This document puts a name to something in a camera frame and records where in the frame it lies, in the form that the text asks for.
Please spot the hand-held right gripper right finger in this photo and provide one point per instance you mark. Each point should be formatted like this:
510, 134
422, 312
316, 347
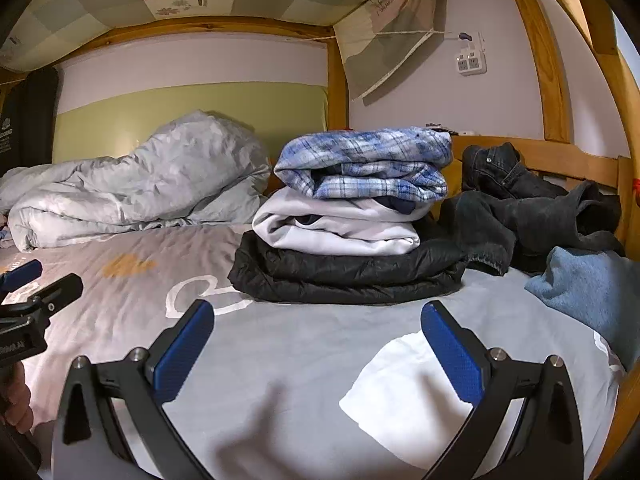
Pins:
452, 355

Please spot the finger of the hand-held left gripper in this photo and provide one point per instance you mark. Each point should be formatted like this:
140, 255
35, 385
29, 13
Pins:
55, 295
20, 274

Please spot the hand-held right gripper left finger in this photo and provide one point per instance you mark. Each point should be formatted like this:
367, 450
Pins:
182, 355

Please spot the blue plaid shirt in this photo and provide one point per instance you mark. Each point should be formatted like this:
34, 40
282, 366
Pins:
360, 150

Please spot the person's left hand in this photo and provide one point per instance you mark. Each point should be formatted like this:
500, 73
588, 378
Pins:
17, 400

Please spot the grey printed bed sheet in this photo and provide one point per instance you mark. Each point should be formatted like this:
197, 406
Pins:
300, 350

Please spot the black puffer jacket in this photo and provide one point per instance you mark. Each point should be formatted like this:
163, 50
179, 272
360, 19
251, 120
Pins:
340, 275

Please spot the light grey duvet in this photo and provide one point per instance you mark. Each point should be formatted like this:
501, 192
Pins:
150, 185

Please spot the black hanging bag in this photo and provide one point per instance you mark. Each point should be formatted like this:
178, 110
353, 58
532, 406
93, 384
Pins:
30, 125

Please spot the light blue sweater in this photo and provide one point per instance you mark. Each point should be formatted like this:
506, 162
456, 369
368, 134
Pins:
590, 295

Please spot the dark grey garment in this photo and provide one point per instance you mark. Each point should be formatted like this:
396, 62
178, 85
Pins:
550, 225

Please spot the white and navy sweatshirt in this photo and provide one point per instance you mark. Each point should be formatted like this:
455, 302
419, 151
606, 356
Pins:
325, 230

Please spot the dark jeans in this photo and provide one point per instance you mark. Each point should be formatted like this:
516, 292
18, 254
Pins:
500, 170

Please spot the white wall outlet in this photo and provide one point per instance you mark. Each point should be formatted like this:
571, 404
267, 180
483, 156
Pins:
470, 62

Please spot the wooden bed frame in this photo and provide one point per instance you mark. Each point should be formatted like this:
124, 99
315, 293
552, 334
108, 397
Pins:
550, 75

